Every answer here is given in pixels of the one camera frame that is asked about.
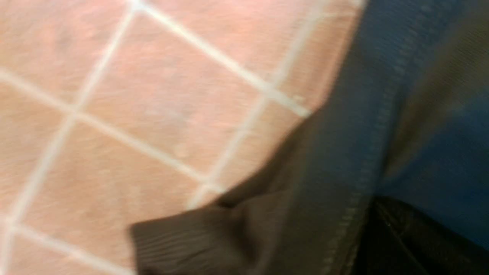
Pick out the dark gray long-sleeve shirt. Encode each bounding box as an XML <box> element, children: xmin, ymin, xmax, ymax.
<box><xmin>130</xmin><ymin>0</ymin><xmax>489</xmax><ymax>275</ymax></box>

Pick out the pink checkered tablecloth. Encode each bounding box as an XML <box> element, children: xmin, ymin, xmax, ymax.
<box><xmin>0</xmin><ymin>0</ymin><xmax>365</xmax><ymax>275</ymax></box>

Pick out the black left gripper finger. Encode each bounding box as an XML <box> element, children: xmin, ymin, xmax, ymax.
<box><xmin>351</xmin><ymin>197</ymin><xmax>489</xmax><ymax>275</ymax></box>

